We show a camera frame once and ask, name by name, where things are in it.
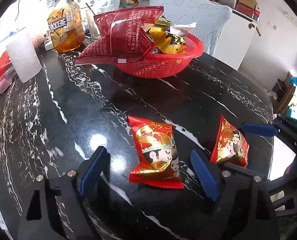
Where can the white charger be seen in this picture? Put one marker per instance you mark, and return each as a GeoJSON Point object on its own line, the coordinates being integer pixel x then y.
{"type": "Point", "coordinates": [49, 45]}

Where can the pink block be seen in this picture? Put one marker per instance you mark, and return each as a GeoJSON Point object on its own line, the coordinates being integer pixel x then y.
{"type": "Point", "coordinates": [4, 85]}

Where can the red gift box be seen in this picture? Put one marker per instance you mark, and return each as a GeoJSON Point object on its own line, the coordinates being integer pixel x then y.
{"type": "Point", "coordinates": [248, 12]}

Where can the dark red snack packet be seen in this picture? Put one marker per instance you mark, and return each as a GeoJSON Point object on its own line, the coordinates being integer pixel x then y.
{"type": "Point", "coordinates": [123, 35]}

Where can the red gold snack packet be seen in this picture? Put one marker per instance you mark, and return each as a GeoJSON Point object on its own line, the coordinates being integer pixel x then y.
{"type": "Point", "coordinates": [229, 145]}
{"type": "Point", "coordinates": [156, 150]}

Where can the grey covered chair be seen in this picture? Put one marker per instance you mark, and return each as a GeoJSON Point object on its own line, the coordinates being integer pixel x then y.
{"type": "Point", "coordinates": [203, 22]}

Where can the toilet paper roll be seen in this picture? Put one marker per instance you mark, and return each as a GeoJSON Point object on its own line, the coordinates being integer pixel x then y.
{"type": "Point", "coordinates": [23, 55]}

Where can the yellow snack packet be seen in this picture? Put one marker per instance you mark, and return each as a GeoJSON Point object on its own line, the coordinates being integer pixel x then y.
{"type": "Point", "coordinates": [168, 42]}

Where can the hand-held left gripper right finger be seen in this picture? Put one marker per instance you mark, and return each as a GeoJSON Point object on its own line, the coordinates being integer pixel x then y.
{"type": "Point", "coordinates": [204, 173]}

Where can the iced tea bottle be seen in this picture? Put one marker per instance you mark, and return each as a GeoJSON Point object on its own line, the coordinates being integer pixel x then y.
{"type": "Point", "coordinates": [66, 25]}

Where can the red plastic basket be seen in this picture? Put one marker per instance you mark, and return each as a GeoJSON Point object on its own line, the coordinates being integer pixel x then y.
{"type": "Point", "coordinates": [158, 65]}

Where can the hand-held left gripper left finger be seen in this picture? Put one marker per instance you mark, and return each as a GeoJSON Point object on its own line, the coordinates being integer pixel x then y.
{"type": "Point", "coordinates": [93, 171]}

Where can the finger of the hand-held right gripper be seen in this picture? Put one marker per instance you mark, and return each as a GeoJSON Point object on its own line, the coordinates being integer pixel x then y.
{"type": "Point", "coordinates": [258, 129]}
{"type": "Point", "coordinates": [243, 171]}

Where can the white refrigerator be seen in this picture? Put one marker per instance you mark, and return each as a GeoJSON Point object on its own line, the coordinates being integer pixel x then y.
{"type": "Point", "coordinates": [31, 12]}

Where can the bright red food packet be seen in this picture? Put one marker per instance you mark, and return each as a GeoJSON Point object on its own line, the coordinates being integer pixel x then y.
{"type": "Point", "coordinates": [2, 63]}

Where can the white jug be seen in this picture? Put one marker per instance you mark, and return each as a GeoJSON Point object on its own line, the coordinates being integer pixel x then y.
{"type": "Point", "coordinates": [84, 0]}

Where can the clear plastic container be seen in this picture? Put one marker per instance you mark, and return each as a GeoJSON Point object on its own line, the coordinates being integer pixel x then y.
{"type": "Point", "coordinates": [1, 85]}

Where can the glass cup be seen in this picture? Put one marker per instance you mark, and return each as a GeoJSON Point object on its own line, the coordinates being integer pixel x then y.
{"type": "Point", "coordinates": [93, 27]}

